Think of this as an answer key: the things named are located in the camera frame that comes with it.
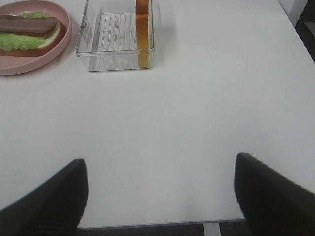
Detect clear plastic bread tray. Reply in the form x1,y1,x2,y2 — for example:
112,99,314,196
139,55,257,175
76,0,155,72

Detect upright toast bread slice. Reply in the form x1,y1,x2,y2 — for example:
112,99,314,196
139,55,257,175
135,0,151,68

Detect toast bread slice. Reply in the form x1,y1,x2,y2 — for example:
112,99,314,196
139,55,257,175
135,0,151,68
0,22,64,57

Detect green lettuce leaf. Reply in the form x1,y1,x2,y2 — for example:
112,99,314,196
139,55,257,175
0,12,59,51

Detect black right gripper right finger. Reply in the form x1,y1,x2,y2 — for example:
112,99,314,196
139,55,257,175
234,152,315,236

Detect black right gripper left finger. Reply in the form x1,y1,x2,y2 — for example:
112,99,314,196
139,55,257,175
0,159,89,236

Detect pink round plate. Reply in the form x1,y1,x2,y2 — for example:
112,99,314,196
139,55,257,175
0,0,72,76

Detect long bacon strip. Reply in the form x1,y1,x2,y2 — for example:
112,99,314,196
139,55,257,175
0,15,59,37

